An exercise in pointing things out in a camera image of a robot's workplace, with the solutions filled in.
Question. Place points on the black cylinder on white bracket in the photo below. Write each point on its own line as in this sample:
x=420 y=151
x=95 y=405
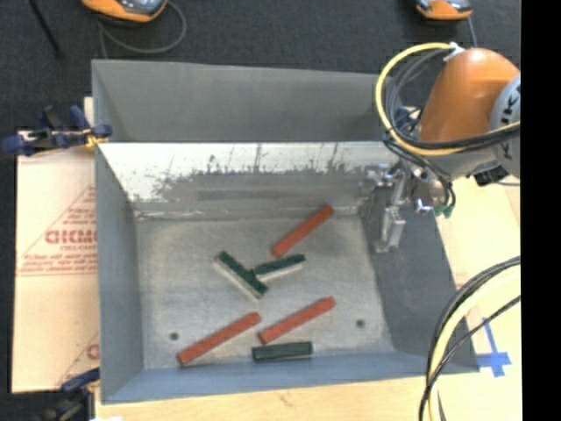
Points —
x=491 y=176

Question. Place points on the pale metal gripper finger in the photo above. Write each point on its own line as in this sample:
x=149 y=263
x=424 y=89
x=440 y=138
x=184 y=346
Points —
x=384 y=235
x=398 y=230

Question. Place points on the grey metal bin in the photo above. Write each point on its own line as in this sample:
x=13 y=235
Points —
x=184 y=252

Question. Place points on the red-brown flat block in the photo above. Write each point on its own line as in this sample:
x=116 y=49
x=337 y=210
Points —
x=219 y=339
x=302 y=230
x=298 y=319

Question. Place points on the dark green flat block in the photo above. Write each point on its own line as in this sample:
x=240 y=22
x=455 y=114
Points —
x=282 y=351
x=280 y=265
x=243 y=273

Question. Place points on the brown cardboard board red print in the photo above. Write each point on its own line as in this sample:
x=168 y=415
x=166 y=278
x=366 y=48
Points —
x=52 y=252

